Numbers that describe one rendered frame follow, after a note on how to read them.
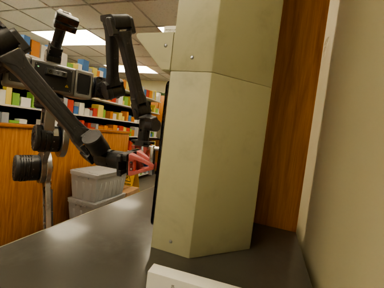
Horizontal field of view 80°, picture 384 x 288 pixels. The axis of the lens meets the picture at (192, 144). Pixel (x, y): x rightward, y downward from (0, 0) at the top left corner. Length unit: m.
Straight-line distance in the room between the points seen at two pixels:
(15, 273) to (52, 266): 0.06
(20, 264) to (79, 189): 2.38
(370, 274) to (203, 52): 0.53
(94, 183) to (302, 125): 2.34
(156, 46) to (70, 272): 0.56
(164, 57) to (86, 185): 2.42
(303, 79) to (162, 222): 0.69
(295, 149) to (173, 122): 0.50
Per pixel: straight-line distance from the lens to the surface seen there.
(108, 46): 1.22
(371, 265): 0.47
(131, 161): 0.69
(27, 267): 0.64
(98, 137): 0.71
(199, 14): 0.65
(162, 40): 0.66
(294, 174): 0.93
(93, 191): 2.87
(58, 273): 0.61
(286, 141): 0.92
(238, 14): 0.67
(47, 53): 1.45
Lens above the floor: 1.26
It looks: 3 degrees down
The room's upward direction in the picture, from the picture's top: 7 degrees clockwise
